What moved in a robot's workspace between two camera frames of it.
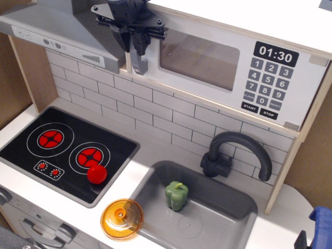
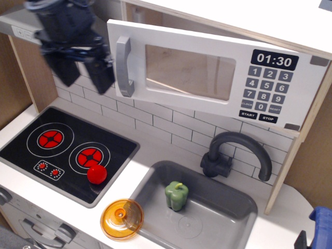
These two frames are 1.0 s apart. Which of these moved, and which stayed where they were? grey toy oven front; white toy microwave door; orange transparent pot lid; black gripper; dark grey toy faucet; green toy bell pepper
Moved: black gripper; white toy microwave door
Stayed: green toy bell pepper; orange transparent pot lid; grey toy oven front; dark grey toy faucet
